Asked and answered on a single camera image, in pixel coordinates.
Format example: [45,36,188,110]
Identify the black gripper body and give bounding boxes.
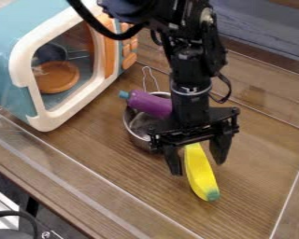
[147,85,239,152]

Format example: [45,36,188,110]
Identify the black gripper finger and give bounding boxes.
[210,128,234,165]
[163,145,182,176]

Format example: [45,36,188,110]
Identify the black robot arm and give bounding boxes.
[97,0,239,176]

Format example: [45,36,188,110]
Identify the silver metal pot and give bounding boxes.
[123,66,171,151]

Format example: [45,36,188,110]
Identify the yellow toy banana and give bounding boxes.
[184,143,221,202]

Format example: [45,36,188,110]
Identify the purple toy eggplant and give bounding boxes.
[119,90,172,119]

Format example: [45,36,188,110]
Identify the orange plate in microwave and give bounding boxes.
[33,61,80,94]

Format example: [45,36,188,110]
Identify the blue toy microwave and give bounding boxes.
[0,0,139,132]

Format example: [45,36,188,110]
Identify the black cable lower left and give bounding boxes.
[0,210,40,239]

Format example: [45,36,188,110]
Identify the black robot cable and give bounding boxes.
[65,0,233,105]

